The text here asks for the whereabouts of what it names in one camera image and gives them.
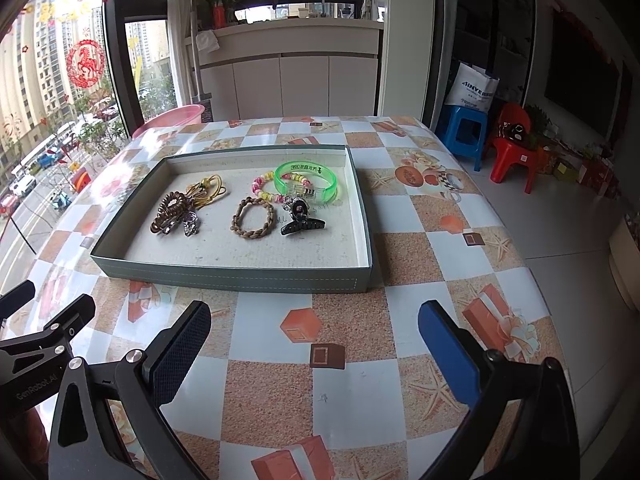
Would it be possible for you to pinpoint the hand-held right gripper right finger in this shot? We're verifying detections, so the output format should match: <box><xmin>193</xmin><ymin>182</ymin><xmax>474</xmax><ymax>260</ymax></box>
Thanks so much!
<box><xmin>417</xmin><ymin>300</ymin><xmax>581</xmax><ymax>480</ymax></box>

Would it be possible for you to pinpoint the white printed bag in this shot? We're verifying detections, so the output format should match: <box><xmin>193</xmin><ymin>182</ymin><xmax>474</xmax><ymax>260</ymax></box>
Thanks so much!
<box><xmin>445</xmin><ymin>61</ymin><xmax>501</xmax><ymax>112</ymax></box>

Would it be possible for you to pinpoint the green translucent bracelet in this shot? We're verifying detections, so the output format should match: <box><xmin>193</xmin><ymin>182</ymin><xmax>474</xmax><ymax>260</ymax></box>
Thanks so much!
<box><xmin>274</xmin><ymin>159</ymin><xmax>347</xmax><ymax>206</ymax></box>

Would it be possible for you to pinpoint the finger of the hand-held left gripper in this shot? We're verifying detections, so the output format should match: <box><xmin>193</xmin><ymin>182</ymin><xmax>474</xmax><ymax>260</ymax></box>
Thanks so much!
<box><xmin>0</xmin><ymin>294</ymin><xmax>96</xmax><ymax>357</ymax></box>
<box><xmin>0</xmin><ymin>280</ymin><xmax>37</xmax><ymax>318</ymax></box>

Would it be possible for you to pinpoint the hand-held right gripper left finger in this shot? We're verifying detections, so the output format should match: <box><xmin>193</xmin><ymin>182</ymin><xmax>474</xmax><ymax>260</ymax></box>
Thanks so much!
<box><xmin>47</xmin><ymin>300</ymin><xmax>213</xmax><ymax>480</ymax></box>

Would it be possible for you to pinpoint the pink plastic basin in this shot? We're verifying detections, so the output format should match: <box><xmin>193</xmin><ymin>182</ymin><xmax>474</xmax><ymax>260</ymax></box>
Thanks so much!
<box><xmin>132</xmin><ymin>104</ymin><xmax>206</xmax><ymax>139</ymax></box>

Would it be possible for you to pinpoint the pink yellow beaded bracelet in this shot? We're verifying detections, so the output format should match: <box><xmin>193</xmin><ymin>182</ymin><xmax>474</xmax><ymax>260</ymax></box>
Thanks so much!
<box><xmin>251</xmin><ymin>172</ymin><xmax>307</xmax><ymax>206</ymax></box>

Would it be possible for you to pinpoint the checkered printed tablecloth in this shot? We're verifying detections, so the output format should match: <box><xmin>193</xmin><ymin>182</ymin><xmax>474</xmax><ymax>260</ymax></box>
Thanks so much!
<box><xmin>0</xmin><ymin>116</ymin><xmax>571</xmax><ymax>480</ymax></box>

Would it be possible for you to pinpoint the pile of gift boxes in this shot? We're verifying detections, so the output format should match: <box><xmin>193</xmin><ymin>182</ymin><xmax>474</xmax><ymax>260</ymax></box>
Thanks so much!
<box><xmin>550</xmin><ymin>142</ymin><xmax>623</xmax><ymax>198</ymax></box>

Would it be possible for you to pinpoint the red plastic chair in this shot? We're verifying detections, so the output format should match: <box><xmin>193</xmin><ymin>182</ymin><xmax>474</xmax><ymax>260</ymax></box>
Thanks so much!
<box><xmin>484</xmin><ymin>103</ymin><xmax>548</xmax><ymax>194</ymax></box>

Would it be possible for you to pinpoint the brown braided hair tie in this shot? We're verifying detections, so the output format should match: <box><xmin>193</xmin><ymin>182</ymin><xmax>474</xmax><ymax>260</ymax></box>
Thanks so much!
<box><xmin>231</xmin><ymin>197</ymin><xmax>277</xmax><ymax>239</ymax></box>

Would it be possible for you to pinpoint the black hair claw clip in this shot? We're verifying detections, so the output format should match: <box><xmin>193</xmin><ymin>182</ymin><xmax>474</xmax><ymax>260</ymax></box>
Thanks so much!
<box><xmin>279</xmin><ymin>199</ymin><xmax>327</xmax><ymax>237</ymax></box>

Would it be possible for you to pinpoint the grey-green shallow tray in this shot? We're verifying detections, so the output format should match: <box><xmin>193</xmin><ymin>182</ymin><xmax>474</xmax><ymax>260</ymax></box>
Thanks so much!
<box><xmin>90</xmin><ymin>144</ymin><xmax>375</xmax><ymax>294</ymax></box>

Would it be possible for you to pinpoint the yellow hair tie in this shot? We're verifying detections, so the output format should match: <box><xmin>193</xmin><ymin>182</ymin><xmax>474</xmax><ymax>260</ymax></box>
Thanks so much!
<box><xmin>192</xmin><ymin>174</ymin><xmax>228</xmax><ymax>211</ymax></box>

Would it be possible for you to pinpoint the white cabinet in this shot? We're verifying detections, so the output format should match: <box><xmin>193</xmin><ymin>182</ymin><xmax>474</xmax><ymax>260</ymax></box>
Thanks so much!
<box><xmin>185</xmin><ymin>17</ymin><xmax>386</xmax><ymax>122</ymax></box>

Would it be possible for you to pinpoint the blue plastic stool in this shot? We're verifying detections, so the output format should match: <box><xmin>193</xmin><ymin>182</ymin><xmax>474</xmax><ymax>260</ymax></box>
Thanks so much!
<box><xmin>436</xmin><ymin>105</ymin><xmax>490</xmax><ymax>172</ymax></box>

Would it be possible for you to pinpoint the red horse window decal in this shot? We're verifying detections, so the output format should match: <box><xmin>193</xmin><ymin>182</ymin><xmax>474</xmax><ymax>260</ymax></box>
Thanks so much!
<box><xmin>66</xmin><ymin>39</ymin><xmax>106</xmax><ymax>92</ymax></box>

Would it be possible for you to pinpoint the black object on chair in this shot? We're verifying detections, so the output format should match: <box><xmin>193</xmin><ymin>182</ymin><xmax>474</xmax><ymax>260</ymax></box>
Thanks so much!
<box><xmin>497</xmin><ymin>122</ymin><xmax>531</xmax><ymax>148</ymax></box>

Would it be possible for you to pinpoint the brown coil hair tie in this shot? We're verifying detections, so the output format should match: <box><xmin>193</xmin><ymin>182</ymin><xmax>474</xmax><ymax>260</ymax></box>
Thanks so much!
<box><xmin>150</xmin><ymin>194</ymin><xmax>193</xmax><ymax>235</ymax></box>

